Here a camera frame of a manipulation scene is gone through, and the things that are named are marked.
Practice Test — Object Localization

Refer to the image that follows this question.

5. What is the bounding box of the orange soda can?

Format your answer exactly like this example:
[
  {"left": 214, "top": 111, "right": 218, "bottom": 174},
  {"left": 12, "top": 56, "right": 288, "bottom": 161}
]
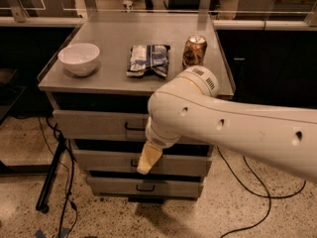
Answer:
[{"left": 182, "top": 35, "right": 207, "bottom": 68}]

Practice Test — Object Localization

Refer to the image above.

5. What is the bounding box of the grey top drawer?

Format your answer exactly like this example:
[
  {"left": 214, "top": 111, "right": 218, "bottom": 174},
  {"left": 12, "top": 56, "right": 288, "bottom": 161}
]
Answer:
[{"left": 53, "top": 109, "right": 212, "bottom": 146}]

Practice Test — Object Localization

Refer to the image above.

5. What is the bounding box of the black stand leg with wheel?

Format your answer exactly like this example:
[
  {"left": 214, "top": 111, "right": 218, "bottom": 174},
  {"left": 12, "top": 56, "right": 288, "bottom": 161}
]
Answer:
[{"left": 36, "top": 135, "right": 65, "bottom": 213}]

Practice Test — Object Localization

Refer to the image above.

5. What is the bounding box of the grey drawer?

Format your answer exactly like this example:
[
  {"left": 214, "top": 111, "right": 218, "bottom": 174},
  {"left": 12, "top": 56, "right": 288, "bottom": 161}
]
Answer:
[
  {"left": 87, "top": 177, "right": 203, "bottom": 198},
  {"left": 53, "top": 109, "right": 212, "bottom": 146},
  {"left": 73, "top": 150, "right": 211, "bottom": 177}
]

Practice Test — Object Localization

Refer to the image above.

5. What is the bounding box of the white horizontal rail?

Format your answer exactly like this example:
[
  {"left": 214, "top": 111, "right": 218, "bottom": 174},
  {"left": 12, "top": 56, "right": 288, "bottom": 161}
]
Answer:
[{"left": 0, "top": 15, "right": 317, "bottom": 32}]

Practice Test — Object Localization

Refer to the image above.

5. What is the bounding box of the grey metal drawer cabinet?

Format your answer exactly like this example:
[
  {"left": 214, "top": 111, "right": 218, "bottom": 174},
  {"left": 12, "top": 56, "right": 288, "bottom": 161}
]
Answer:
[{"left": 37, "top": 11, "right": 237, "bottom": 200}]

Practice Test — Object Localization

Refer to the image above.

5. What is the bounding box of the black cable at left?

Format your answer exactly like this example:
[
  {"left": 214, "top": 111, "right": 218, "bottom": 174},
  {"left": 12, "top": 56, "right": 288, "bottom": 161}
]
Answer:
[{"left": 38, "top": 116, "right": 79, "bottom": 238}]

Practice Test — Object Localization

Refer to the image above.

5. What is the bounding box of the grey middle drawer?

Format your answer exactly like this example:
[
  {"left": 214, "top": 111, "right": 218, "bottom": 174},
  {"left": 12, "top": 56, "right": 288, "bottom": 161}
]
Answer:
[{"left": 73, "top": 150, "right": 211, "bottom": 177}]

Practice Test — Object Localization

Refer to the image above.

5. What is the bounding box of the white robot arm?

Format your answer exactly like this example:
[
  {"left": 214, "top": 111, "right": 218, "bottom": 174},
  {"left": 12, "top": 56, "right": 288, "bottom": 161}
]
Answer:
[{"left": 137, "top": 65, "right": 317, "bottom": 182}]

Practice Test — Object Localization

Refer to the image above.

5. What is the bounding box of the blue white snack bag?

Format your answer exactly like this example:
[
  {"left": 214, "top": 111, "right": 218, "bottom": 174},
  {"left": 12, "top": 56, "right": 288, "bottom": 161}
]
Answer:
[{"left": 126, "top": 45, "right": 170, "bottom": 78}]

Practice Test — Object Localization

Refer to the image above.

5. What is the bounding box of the grey bottom drawer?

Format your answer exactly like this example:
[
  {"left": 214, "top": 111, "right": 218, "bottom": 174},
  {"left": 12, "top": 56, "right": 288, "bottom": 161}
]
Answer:
[{"left": 87, "top": 177, "right": 203, "bottom": 198}]

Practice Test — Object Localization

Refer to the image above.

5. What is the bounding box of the white ceramic bowl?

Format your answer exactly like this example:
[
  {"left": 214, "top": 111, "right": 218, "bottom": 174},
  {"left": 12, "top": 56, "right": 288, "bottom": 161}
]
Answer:
[{"left": 57, "top": 43, "right": 100, "bottom": 76}]

